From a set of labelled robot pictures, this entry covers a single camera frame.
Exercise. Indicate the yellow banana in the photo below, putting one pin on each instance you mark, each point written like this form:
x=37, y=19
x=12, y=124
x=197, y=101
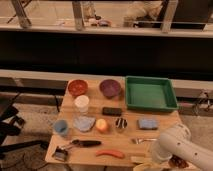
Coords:
x=141, y=163

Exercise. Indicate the blue sponge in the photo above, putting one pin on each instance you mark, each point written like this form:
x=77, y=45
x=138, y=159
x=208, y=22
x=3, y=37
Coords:
x=148, y=124

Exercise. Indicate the small metal clip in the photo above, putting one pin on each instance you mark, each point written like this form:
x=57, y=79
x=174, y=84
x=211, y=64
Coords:
x=60, y=154

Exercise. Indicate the black handled peeler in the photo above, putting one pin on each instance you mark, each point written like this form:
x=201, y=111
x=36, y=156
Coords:
x=81, y=143

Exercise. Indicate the black rectangular block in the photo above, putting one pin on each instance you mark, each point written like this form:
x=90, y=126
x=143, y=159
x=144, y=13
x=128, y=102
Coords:
x=111, y=111

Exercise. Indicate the red chili pepper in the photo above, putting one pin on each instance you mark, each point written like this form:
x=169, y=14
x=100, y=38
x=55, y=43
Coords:
x=114, y=153

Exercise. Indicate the purple bowl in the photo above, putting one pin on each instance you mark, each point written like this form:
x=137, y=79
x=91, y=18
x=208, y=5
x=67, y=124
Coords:
x=110, y=88

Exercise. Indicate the silver fork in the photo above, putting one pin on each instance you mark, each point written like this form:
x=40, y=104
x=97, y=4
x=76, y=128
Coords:
x=141, y=140

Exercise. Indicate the small metal cup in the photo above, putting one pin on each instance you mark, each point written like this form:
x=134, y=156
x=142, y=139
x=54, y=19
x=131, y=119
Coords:
x=120, y=124

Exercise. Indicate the red bowl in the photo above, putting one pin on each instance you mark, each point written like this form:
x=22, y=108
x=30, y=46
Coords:
x=77, y=87

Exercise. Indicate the blue cup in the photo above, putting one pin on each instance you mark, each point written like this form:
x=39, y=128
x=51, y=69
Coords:
x=61, y=127

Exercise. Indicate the grey-blue crumpled cloth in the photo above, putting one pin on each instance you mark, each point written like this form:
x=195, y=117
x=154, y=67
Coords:
x=84, y=123

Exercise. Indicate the white cup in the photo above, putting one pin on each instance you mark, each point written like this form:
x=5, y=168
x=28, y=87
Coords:
x=82, y=104

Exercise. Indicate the red yellow apple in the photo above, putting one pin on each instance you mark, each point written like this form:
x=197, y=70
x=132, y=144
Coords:
x=102, y=125

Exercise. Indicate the bunch of red grapes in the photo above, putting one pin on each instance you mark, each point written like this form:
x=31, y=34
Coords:
x=175, y=161

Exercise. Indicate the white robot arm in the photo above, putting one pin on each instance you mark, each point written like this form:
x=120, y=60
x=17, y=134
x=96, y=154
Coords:
x=176, y=140

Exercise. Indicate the green plastic tray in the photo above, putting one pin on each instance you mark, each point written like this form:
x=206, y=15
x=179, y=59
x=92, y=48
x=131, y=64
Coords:
x=150, y=93

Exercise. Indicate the black chair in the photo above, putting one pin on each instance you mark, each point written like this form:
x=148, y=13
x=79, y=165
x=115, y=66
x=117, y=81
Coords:
x=8, y=118

